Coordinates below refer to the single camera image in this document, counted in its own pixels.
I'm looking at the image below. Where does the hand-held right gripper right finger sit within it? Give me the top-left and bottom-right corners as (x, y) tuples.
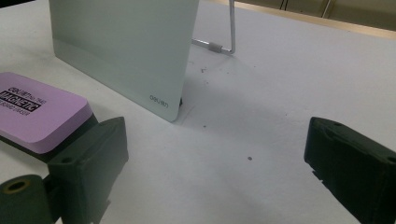
(304, 116), (396, 224)

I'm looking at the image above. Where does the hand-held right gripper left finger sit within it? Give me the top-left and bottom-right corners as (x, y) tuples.
(47, 116), (130, 224)

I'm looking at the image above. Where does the purple whiteboard eraser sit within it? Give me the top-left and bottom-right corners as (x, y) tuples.
(0, 72), (101, 163)

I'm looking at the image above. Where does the white whiteboard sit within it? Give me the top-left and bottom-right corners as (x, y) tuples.
(48, 0), (236, 123)

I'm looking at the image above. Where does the wooden table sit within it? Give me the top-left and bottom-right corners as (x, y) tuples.
(214, 0), (396, 41)

